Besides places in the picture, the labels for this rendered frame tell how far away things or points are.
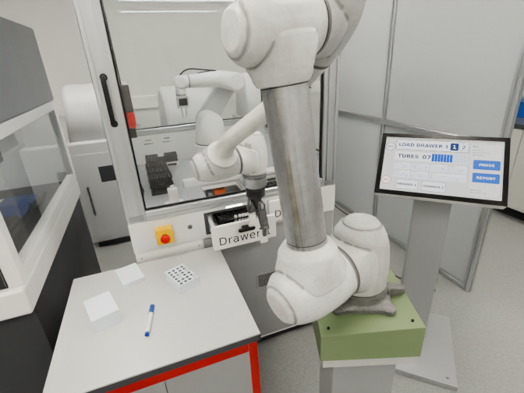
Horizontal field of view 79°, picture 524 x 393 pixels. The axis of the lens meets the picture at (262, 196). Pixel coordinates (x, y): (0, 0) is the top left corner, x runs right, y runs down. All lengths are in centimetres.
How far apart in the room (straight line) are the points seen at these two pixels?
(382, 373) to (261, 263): 80
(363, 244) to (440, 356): 135
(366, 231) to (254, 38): 55
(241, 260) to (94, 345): 76
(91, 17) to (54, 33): 329
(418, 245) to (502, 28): 126
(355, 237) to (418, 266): 103
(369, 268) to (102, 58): 111
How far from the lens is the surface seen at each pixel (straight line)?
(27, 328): 154
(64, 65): 462
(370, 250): 91
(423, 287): 197
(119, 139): 136
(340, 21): 76
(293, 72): 66
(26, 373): 169
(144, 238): 151
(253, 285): 179
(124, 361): 115
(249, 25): 63
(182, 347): 112
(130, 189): 142
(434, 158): 166
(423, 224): 178
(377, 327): 101
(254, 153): 113
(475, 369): 223
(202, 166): 106
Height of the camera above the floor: 157
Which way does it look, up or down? 23 degrees down
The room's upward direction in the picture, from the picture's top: 3 degrees counter-clockwise
